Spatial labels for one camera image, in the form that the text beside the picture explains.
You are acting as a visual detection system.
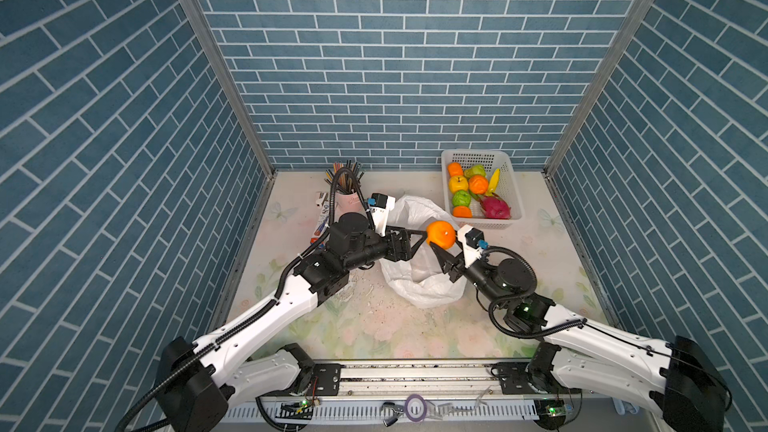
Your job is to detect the pink dragon fruit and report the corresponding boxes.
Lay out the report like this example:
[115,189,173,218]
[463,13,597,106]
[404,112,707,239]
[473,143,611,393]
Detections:
[480,195,511,220]

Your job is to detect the toothpaste tube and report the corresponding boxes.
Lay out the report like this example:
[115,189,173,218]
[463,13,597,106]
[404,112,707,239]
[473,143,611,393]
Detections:
[310,203,329,244]

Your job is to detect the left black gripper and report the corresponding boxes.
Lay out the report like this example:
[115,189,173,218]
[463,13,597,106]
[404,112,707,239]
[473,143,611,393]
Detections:
[342,224,427,274]

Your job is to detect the white plastic basket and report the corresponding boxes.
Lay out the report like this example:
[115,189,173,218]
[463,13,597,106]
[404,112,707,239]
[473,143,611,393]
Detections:
[441,149,524,230]

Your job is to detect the yellow banana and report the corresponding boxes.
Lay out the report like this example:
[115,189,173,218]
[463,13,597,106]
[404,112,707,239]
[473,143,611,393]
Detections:
[485,169,501,196]

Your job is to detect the left black cable conduit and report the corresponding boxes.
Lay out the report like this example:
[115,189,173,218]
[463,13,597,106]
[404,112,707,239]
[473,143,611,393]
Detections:
[113,166,376,432]

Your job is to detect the pink pencil cup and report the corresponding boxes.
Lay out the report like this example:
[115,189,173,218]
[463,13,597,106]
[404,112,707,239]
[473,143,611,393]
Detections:
[335,192,363,215]

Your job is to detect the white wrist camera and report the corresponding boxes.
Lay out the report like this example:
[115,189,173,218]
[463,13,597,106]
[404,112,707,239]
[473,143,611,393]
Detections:
[368,193,396,237]
[457,224,488,268]

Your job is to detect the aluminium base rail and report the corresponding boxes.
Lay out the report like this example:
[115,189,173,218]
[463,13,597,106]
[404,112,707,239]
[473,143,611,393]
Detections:
[155,357,685,432]

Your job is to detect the coloured pencils bundle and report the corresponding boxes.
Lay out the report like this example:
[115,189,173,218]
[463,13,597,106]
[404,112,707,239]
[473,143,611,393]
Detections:
[325,160,365,195]

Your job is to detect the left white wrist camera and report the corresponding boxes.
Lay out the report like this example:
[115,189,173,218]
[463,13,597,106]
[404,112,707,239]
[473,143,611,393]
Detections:
[368,193,396,237]

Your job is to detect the purple tape roll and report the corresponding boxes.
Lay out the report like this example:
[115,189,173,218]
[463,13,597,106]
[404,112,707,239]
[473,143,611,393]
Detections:
[403,394,428,423]

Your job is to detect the green fruit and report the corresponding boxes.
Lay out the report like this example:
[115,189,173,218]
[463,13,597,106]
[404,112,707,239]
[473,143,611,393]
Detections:
[451,190,473,208]

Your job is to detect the green pear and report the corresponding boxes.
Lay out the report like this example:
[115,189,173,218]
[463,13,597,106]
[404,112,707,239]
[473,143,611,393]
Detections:
[464,164,486,179]

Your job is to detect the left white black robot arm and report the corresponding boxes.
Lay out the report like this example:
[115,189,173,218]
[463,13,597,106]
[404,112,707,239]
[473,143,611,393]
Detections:
[154,212,426,431]

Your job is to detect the yellow fruit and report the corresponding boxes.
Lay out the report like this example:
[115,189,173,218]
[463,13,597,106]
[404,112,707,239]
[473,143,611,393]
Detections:
[448,175,469,194]

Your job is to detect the white plastic bag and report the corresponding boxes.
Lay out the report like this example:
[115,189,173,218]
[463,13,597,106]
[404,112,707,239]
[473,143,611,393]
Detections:
[380,195,467,309]

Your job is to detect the orange fruit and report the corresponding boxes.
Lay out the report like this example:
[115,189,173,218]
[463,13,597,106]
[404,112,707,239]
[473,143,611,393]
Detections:
[446,162,464,177]
[468,176,488,196]
[425,220,456,250]
[452,205,473,218]

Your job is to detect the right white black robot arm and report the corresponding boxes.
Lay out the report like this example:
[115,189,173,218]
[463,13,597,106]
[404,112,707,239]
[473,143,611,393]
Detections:
[432,241,733,431]

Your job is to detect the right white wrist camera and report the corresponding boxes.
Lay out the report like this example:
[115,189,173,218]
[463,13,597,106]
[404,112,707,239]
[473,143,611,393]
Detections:
[457,224,488,268]

